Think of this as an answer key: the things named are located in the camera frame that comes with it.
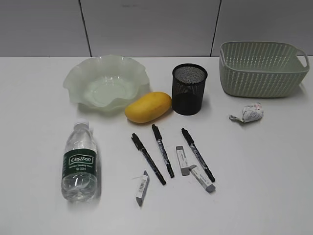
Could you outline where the black marker pen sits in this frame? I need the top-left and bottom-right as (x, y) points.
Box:
(131, 133), (166, 186)
(181, 128), (215, 182)
(152, 124), (175, 178)

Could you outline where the yellow mango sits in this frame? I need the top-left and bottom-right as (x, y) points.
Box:
(125, 92), (172, 123)

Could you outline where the grey white eraser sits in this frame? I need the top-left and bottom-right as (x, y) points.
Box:
(176, 145), (190, 176)
(136, 171), (150, 207)
(189, 164), (216, 193)

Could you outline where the waste paper ball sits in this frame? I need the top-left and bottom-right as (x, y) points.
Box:
(229, 102), (264, 123)

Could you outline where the clear water bottle green label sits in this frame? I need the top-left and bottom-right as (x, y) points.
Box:
(61, 120), (98, 203)

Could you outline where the black mesh pen holder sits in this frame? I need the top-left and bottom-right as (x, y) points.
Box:
(172, 63), (208, 116)

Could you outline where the pale green wavy plate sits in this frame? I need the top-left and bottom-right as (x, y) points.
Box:
(63, 55), (150, 112)

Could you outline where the pale green woven basket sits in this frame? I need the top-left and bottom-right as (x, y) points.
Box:
(219, 41), (310, 98)

